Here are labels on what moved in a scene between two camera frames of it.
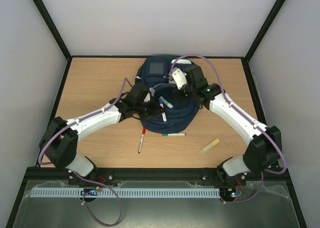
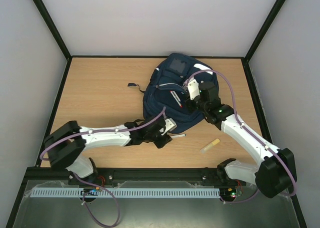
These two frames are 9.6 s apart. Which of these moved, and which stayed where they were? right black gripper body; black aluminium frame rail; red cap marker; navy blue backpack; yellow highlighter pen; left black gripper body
Moved: red cap marker; navy blue backpack; right black gripper body; left black gripper body
Stayed: yellow highlighter pen; black aluminium frame rail
